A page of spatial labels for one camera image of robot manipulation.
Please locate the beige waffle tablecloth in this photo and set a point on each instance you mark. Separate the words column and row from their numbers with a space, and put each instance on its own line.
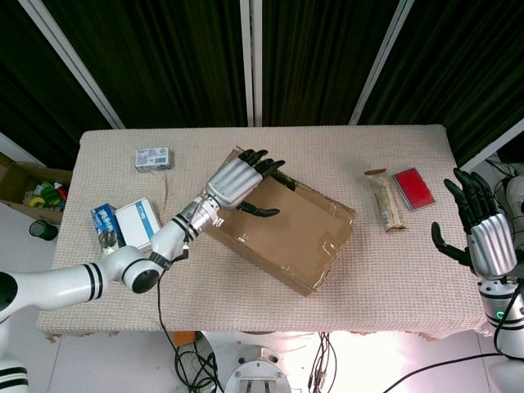
column 389, row 278

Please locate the brown snack packet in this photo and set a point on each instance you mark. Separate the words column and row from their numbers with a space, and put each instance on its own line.
column 387, row 200

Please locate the blue tissue pack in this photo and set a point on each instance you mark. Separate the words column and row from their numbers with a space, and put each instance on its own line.
column 105, row 227

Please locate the black mesh cup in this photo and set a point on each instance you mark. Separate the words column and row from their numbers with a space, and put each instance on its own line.
column 43, row 230

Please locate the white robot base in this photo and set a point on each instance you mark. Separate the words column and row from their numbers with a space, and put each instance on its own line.
column 258, row 364

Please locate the small blue white carton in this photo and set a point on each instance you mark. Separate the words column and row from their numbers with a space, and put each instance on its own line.
column 153, row 159

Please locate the brown cardboard box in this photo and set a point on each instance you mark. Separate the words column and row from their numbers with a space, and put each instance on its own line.
column 286, row 241

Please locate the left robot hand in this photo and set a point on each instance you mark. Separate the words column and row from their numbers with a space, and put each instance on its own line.
column 233, row 184

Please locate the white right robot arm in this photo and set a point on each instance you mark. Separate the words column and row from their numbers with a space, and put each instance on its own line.
column 507, row 319

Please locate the dark green curtain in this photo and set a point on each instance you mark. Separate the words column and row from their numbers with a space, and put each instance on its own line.
column 172, row 61

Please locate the white box with blue stripe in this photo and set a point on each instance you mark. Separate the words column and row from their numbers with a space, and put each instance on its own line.
column 137, row 223

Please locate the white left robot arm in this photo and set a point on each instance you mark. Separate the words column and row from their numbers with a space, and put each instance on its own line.
column 53, row 282

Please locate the cardboard bin with toys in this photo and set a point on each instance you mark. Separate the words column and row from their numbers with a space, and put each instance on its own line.
column 24, row 184

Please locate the white partition frame post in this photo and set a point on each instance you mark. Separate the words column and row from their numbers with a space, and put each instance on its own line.
column 380, row 61
column 250, row 61
column 495, row 143
column 78, row 65

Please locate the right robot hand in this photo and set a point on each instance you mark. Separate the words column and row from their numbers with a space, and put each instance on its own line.
column 493, row 245

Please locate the red flat case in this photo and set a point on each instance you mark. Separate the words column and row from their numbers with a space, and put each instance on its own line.
column 413, row 188

